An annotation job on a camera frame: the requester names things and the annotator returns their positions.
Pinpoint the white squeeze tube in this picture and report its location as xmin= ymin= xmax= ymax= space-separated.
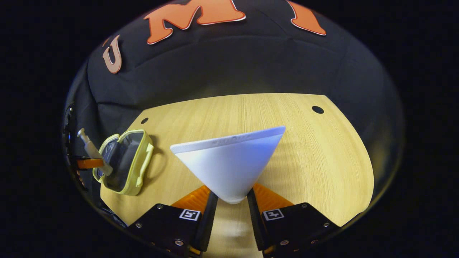
xmin=170 ymin=126 xmax=286 ymax=205

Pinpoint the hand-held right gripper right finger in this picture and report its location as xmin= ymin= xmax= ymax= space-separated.
xmin=247 ymin=183 xmax=341 ymax=257

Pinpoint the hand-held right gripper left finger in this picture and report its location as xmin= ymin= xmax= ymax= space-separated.
xmin=127 ymin=185 xmax=219 ymax=258

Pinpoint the white pump bottle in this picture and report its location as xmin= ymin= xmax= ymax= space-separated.
xmin=77 ymin=128 xmax=113 ymax=176

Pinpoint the small cream suitcase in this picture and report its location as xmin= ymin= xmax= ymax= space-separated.
xmin=93 ymin=129 xmax=155 ymax=196

